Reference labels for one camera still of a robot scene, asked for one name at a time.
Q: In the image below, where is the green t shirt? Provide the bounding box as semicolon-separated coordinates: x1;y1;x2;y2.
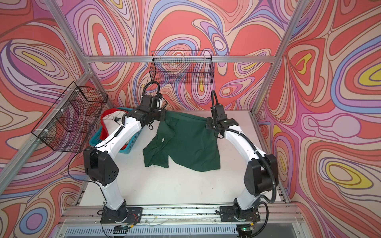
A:
143;111;221;172

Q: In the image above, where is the teal plastic laundry basket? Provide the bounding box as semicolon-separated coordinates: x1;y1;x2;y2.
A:
88;107;143;155

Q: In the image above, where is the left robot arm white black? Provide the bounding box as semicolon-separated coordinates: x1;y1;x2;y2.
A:
83;81;165;225

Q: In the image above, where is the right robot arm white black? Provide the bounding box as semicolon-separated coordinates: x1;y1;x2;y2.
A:
206;90;279;222

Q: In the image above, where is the red t shirt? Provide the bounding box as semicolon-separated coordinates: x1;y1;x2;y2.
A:
99;108;129;142

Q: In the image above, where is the black wire basket back wall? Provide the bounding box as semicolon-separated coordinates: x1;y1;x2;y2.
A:
149;50;214;85

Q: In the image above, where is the black wire basket wall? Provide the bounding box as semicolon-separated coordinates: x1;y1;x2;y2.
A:
31;82;108;153
149;50;214;85

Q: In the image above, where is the black wire basket left wall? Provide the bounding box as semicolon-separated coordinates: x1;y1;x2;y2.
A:
31;82;108;153

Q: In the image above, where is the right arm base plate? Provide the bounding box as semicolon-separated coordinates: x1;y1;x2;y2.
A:
215;205;261;223

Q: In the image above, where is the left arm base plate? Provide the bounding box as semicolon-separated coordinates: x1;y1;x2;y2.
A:
100;206;143;225

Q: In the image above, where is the aluminium mounting rail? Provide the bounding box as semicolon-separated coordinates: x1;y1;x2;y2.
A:
52;202;312;238

